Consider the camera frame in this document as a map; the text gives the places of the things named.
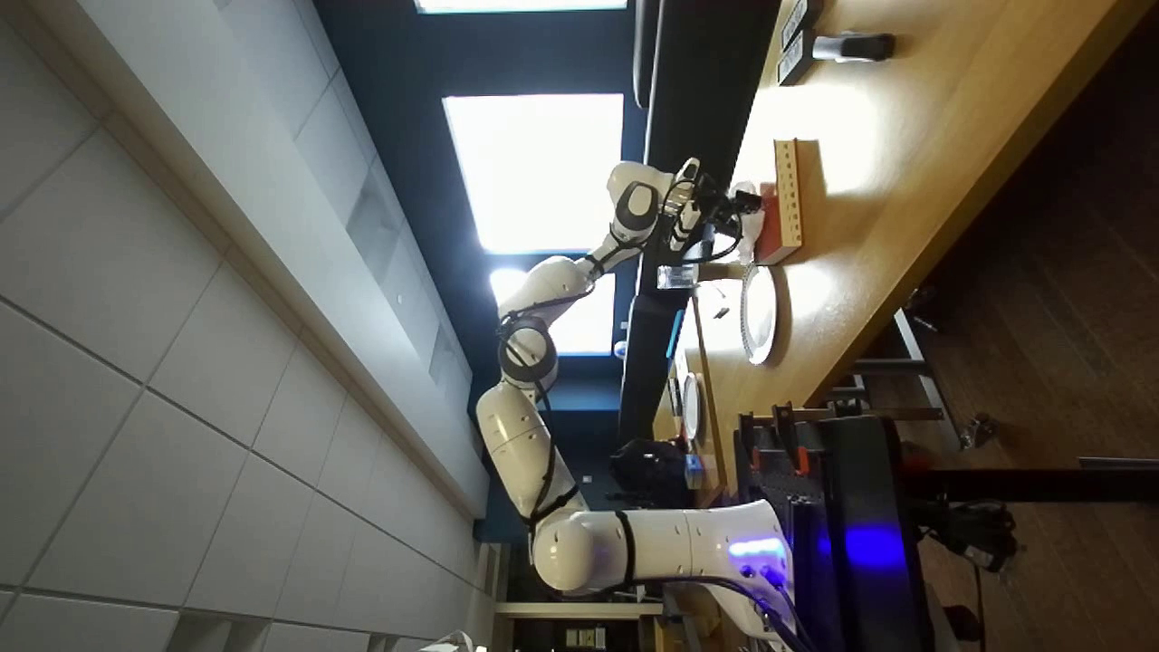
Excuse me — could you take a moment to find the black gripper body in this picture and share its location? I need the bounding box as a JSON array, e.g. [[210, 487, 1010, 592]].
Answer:
[[692, 184, 759, 238]]

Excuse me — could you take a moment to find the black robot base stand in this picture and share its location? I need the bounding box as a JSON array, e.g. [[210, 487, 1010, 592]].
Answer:
[[734, 416, 933, 652]]

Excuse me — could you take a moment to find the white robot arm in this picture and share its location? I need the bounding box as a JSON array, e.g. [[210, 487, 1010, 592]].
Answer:
[[474, 160, 783, 599]]

